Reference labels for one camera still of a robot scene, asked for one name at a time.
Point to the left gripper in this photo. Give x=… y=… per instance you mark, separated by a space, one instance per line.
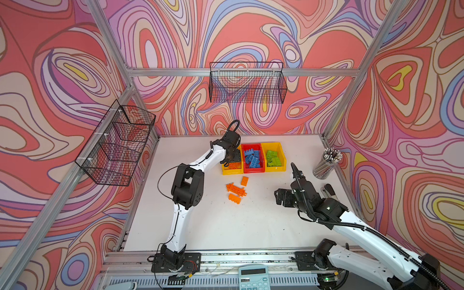
x=237 y=158

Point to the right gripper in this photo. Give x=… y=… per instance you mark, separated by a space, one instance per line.
x=287 y=194

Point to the orange lego brick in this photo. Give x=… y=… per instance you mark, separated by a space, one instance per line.
x=236 y=199
x=233 y=166

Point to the orange lego brick studs up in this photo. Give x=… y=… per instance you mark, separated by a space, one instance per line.
x=244 y=181

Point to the green lego brick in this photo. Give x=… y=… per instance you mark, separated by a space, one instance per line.
x=273 y=159

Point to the orange lego chassis plate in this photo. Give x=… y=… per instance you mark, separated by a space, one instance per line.
x=236 y=190

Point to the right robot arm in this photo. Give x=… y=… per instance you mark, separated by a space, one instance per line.
x=391 y=266

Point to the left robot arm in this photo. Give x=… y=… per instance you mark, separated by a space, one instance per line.
x=187 y=191

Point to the left yellow plastic bin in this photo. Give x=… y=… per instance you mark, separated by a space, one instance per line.
x=232 y=171

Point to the yellow plastic bin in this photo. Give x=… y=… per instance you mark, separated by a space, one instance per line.
x=274 y=147
x=232 y=171

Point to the red plastic bin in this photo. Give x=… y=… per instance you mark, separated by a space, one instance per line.
x=255 y=146

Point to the right yellow plastic bin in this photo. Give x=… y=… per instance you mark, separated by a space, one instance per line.
x=274 y=147

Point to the light blue calculator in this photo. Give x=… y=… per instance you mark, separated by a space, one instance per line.
x=254 y=277

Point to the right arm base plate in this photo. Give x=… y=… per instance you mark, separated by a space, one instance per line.
x=306 y=261

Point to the wire basket on back wall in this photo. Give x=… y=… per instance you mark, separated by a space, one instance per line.
x=247 y=82

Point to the wire basket on wall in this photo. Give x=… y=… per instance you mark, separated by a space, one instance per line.
x=121 y=137
x=247 y=82

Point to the wire basket on left wall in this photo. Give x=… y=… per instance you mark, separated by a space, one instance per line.
x=121 y=137

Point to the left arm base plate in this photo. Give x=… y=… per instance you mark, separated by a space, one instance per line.
x=183 y=263

